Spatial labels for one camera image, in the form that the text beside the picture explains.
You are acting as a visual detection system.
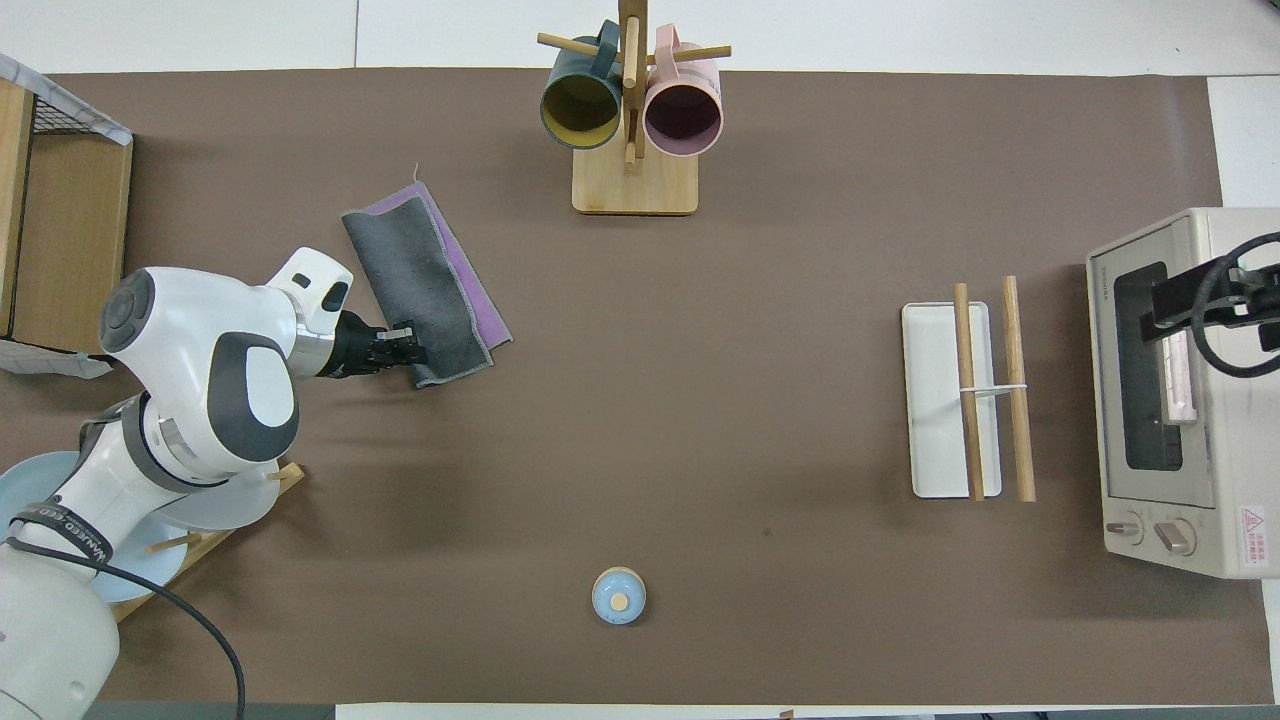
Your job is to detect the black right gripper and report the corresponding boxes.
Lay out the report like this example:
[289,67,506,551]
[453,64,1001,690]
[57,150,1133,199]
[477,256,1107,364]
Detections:
[1141,262,1280,352]

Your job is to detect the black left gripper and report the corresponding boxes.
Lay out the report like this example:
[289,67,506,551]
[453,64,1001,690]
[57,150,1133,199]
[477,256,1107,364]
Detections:
[329,311,430,380]

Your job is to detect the purple and grey towel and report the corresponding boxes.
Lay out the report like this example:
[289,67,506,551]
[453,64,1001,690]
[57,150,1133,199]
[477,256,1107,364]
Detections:
[341,165,514,390]

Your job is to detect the wooden plate rack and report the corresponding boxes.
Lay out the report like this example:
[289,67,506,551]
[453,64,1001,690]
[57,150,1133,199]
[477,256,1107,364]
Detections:
[110,462,306,624]

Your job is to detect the white towel rack wooden bars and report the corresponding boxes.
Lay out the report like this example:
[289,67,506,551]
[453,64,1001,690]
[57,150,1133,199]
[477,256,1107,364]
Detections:
[901,276,1037,503]

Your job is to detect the beige toaster oven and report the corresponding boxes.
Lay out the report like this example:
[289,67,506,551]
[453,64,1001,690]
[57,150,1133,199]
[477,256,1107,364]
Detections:
[1087,207,1280,579]

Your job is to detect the grey plate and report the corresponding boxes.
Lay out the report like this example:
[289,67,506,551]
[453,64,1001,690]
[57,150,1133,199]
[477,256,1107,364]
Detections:
[160,462,283,533]

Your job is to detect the wooden mug tree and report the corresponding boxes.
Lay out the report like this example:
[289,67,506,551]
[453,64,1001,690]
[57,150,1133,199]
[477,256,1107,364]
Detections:
[537,0,732,216]

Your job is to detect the dark teal mug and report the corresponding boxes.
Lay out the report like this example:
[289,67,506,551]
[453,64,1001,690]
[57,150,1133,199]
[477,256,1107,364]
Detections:
[540,20,626,151]

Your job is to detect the brown table mat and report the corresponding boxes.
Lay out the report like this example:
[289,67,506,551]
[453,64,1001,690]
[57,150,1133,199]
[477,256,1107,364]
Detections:
[0,68,1273,706]

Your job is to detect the wooden shelf box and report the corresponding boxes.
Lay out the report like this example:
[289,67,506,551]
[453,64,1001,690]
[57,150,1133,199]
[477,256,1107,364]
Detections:
[0,52,136,379]

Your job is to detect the light blue plate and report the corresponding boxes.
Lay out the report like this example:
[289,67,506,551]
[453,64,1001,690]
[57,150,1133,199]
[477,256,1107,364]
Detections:
[0,451,191,604]

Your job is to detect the pink mug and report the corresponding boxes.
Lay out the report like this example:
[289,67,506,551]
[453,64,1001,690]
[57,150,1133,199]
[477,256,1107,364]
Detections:
[643,25,724,158]

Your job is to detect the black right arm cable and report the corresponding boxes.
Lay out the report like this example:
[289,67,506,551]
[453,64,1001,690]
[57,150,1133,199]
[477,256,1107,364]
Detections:
[1190,232,1280,379]

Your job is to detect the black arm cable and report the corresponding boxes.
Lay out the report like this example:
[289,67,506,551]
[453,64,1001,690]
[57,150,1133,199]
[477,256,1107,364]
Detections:
[1190,232,1280,379]
[0,538,247,720]

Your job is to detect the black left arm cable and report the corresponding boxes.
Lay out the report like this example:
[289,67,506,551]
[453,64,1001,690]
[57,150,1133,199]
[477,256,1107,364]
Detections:
[0,538,247,720]

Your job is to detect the black wire basket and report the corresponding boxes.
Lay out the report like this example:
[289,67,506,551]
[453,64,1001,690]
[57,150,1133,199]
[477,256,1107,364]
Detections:
[30,93,83,136]

